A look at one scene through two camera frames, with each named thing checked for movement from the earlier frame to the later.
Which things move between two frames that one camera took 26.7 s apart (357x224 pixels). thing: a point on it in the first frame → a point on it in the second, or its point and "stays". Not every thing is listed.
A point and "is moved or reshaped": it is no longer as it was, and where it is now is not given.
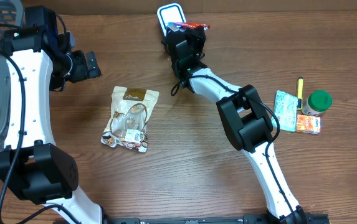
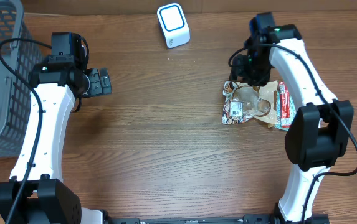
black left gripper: x=81 y=71 → x=97 y=86
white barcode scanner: x=172 y=13 stays
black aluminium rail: x=204 y=219 stays
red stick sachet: x=188 y=25 → x=285 y=108
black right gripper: x=196 y=35 → x=238 y=71
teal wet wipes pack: x=286 y=108 stays
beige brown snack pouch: x=128 y=124 is moved or reshaped
